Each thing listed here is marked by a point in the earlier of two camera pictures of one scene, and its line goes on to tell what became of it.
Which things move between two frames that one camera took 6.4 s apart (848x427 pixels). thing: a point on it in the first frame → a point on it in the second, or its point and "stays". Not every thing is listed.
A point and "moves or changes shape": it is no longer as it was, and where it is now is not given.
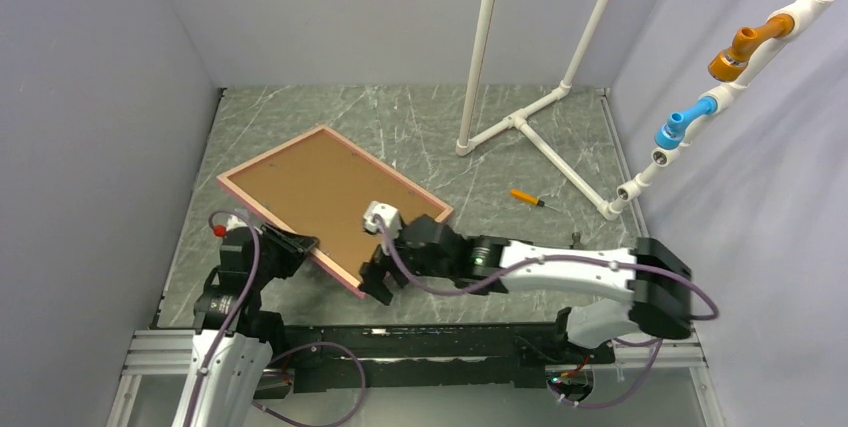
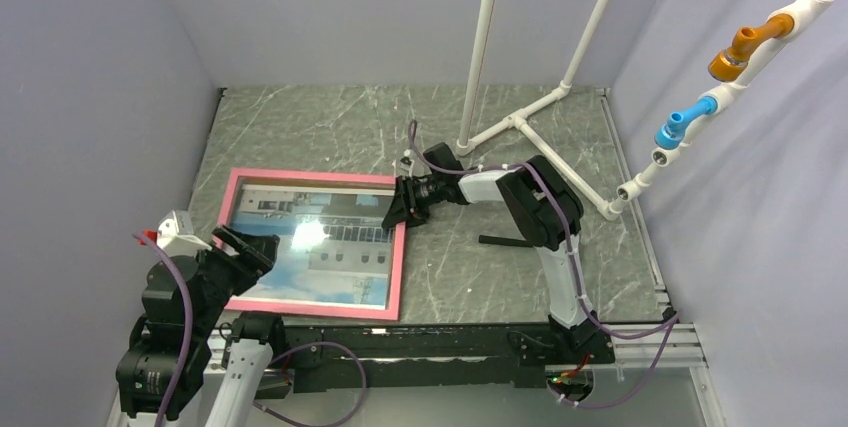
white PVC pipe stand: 788,22 stays
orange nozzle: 731,64 stays
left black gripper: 294,257 → 256,255
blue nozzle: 669,135 stays
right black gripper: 373,273 → 405,207
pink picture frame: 320,185 moves or changes shape
